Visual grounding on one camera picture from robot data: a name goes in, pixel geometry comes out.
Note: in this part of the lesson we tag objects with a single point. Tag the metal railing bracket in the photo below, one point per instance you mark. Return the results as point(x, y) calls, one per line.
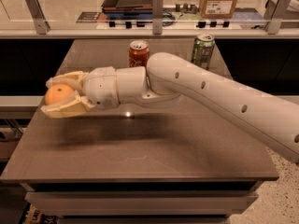
point(41, 25)
point(274, 15)
point(157, 16)

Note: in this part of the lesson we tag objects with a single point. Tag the orange fruit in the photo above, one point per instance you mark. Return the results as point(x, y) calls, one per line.
point(56, 93)

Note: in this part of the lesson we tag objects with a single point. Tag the right metal railing bracket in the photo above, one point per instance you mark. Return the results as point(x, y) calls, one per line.
point(274, 15)

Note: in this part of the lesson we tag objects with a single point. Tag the glass railing panel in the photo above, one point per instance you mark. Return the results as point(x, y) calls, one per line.
point(62, 15)

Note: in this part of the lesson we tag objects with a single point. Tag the green soda can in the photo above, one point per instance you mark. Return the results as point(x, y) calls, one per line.
point(203, 46)

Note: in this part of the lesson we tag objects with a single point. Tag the left metal railing bracket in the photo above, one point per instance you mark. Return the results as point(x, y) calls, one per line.
point(41, 25)

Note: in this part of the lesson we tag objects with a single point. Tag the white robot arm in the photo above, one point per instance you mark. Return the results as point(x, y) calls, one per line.
point(164, 79)

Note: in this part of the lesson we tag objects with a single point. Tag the red cola can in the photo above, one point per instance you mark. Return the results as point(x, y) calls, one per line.
point(139, 52)

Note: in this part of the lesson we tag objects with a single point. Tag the cardboard box with label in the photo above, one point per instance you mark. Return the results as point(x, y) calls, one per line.
point(217, 9)

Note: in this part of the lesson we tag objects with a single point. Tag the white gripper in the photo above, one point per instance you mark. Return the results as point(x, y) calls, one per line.
point(100, 87)

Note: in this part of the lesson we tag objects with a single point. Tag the middle metal railing bracket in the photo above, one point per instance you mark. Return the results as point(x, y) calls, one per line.
point(157, 16)

